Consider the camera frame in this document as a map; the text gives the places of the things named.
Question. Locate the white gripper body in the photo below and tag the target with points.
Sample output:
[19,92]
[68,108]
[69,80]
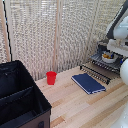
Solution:
[118,46]

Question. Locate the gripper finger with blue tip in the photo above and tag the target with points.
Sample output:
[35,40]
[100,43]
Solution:
[112,55]

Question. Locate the yellow food piece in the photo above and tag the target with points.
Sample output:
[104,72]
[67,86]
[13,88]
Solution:
[105,56]
[108,56]

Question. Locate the white oval bowl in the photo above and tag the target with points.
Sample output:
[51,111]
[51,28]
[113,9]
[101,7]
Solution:
[109,60]

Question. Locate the dark blue book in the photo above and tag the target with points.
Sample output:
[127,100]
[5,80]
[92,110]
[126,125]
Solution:
[88,83]

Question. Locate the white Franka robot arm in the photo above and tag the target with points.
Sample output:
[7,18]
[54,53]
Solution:
[120,28]

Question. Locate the bamboo screen panel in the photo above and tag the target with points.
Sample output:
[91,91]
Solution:
[78,30]
[31,36]

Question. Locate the red plastic cup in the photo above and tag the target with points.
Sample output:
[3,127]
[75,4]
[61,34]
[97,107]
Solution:
[51,78]

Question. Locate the black fabric storage box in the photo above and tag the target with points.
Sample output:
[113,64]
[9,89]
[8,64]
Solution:
[20,100]

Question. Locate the thin black pole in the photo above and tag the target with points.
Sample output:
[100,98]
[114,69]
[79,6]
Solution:
[7,33]

